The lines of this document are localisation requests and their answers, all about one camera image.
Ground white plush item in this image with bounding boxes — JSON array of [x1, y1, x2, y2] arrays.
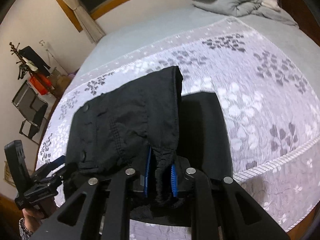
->
[[261, 0, 281, 12]]

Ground wooden coat rack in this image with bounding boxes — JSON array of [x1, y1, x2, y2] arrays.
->
[[9, 42, 54, 95]]

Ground black pants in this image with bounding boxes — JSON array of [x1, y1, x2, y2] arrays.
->
[[62, 65, 234, 227]]

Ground white floral bed cover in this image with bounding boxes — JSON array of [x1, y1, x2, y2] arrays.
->
[[36, 17, 319, 231]]

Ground red bag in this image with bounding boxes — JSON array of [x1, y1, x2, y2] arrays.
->
[[29, 73, 52, 95]]

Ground cardboard boxes stack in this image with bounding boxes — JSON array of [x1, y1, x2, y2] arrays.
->
[[49, 68, 72, 98]]

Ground black hanging jacket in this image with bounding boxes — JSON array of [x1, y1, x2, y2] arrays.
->
[[19, 46, 50, 77]]

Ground checkered left sleeve forearm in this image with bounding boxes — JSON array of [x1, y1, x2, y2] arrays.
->
[[18, 218, 33, 240]]

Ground person's left hand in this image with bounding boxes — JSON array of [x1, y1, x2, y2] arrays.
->
[[22, 198, 57, 233]]

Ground beige curtain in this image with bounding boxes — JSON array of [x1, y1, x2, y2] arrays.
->
[[63, 0, 105, 43]]

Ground light blue bed sheet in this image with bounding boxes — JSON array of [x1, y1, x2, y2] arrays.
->
[[74, 5, 319, 82]]

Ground black folding chair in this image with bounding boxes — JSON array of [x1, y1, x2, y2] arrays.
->
[[11, 80, 48, 145]]

